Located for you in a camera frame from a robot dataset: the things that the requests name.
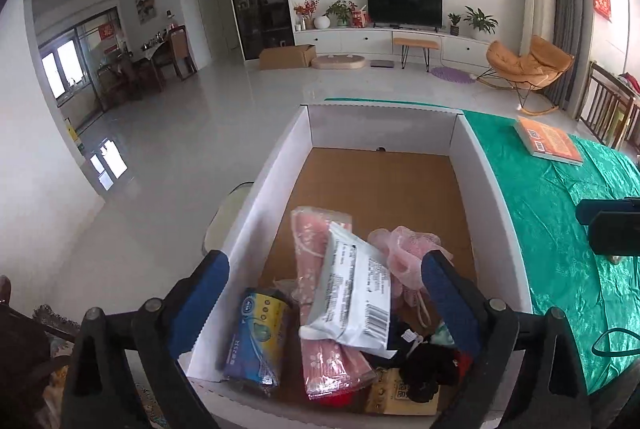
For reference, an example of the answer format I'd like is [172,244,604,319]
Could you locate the green tablecloth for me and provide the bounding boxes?
[325,98,640,395]

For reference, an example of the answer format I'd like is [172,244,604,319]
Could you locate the large potted plant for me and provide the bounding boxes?
[462,6,499,40]

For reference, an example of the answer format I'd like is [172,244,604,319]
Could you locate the white television cabinet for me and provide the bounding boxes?
[292,26,493,70]

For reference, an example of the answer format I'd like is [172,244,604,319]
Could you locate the bushy potted plant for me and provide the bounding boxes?
[325,0,357,28]

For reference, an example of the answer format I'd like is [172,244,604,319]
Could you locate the silver white wipes packet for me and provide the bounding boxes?
[298,221,392,359]

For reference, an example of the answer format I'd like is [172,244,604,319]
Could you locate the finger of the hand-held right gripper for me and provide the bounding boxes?
[587,209,640,256]
[575,198,640,226]

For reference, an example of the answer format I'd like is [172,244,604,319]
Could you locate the blue yellow garbage bag roll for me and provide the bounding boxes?
[221,287,296,390]

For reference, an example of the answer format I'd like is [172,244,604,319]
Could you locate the white cardboard box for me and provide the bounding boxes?
[177,104,536,429]

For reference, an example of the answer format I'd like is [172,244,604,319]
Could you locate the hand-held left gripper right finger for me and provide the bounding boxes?
[421,250,593,429]

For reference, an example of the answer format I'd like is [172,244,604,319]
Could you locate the orange lounge chair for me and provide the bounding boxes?
[475,35,575,116]

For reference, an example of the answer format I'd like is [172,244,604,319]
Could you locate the wooden bench with black legs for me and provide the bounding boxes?
[392,37,441,72]

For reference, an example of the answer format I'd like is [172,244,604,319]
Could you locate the wooden dining chair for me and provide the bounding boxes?
[167,25,197,82]

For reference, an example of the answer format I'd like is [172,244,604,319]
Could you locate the pale chair seat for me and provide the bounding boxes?
[201,181,256,257]

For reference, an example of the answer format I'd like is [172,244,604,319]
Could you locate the black television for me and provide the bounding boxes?
[366,0,444,30]

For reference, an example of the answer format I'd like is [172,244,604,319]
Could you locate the purple round mat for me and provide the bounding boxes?
[430,66,476,84]

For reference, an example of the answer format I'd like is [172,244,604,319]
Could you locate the white yellow tissue pack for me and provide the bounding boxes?
[365,368,441,416]

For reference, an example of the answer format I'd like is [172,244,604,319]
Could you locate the dark wooden chair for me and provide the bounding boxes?
[575,61,632,150]

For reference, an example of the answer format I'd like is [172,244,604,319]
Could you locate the black yarn ball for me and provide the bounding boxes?
[400,341,458,405]

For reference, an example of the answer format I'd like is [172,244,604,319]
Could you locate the brown cardboard box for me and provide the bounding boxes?
[257,44,317,70]

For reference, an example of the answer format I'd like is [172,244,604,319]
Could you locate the patterned chair cushion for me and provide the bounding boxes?
[0,304,76,429]

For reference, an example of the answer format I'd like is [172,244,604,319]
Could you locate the red flowers in vase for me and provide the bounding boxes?
[293,0,321,31]

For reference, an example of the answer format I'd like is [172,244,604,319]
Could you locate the dark cloth with white tag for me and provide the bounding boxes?
[360,319,426,370]

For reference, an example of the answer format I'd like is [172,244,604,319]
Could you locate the orange book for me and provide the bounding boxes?
[515,117,585,166]

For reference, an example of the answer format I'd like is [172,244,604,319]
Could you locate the pink bath pouf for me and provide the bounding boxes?
[367,225,453,330]

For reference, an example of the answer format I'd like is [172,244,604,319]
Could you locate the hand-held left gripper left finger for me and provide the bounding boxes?
[60,250,231,429]

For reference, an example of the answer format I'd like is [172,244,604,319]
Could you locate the beige oval floor pad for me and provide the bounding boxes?
[312,54,368,71]

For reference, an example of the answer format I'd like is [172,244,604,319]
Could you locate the pink floral packet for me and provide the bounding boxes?
[290,206,378,402]

